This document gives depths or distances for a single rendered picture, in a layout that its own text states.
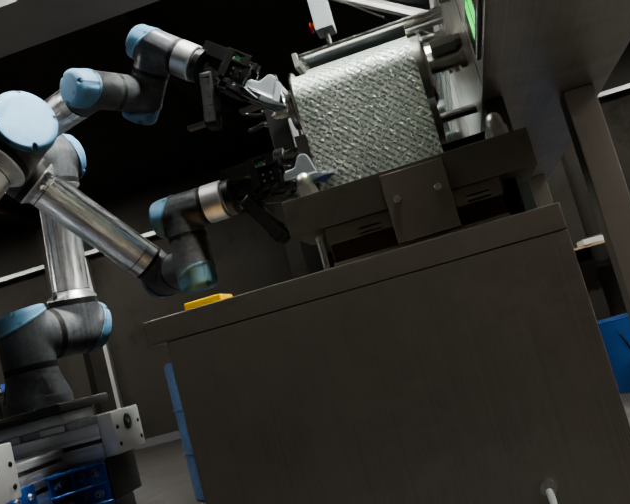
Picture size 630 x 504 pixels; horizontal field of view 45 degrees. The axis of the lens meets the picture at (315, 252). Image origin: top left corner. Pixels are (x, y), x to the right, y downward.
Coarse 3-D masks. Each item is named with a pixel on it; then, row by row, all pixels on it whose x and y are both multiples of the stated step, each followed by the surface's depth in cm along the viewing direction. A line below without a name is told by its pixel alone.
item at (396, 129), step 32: (384, 96) 140; (416, 96) 139; (320, 128) 142; (352, 128) 141; (384, 128) 140; (416, 128) 138; (320, 160) 142; (352, 160) 141; (384, 160) 139; (416, 160) 138
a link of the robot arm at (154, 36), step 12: (144, 24) 155; (132, 36) 152; (144, 36) 152; (156, 36) 152; (168, 36) 152; (132, 48) 153; (144, 48) 152; (156, 48) 151; (168, 48) 150; (144, 60) 152; (156, 60) 152; (168, 60) 151; (156, 72) 153; (168, 72) 153
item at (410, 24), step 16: (416, 16) 170; (432, 16) 173; (368, 32) 172; (384, 32) 172; (400, 32) 174; (320, 48) 175; (336, 48) 173; (352, 48) 176; (368, 48) 179; (304, 64) 179; (320, 64) 180
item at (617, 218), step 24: (576, 96) 146; (576, 120) 145; (600, 120) 145; (576, 144) 148; (600, 144) 144; (600, 168) 144; (600, 192) 144; (624, 192) 143; (600, 216) 145; (624, 216) 142; (624, 240) 142; (624, 264) 142; (624, 288) 143
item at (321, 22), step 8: (312, 0) 205; (320, 0) 204; (312, 8) 205; (320, 8) 204; (328, 8) 204; (312, 16) 205; (320, 16) 204; (328, 16) 204; (320, 24) 204; (328, 24) 203; (312, 32) 207; (320, 32) 206; (336, 32) 209
